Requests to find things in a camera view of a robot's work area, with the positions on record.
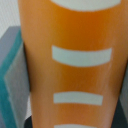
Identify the gripper grey green-padded left finger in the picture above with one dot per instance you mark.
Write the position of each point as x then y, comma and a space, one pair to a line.
14, 83

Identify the gripper grey green-padded right finger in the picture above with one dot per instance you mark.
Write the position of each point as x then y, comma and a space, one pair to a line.
121, 114

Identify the orange bread loaf toy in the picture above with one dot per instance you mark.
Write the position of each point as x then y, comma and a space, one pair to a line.
77, 51

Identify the beige woven placemat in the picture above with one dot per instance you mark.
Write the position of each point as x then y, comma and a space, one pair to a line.
9, 15

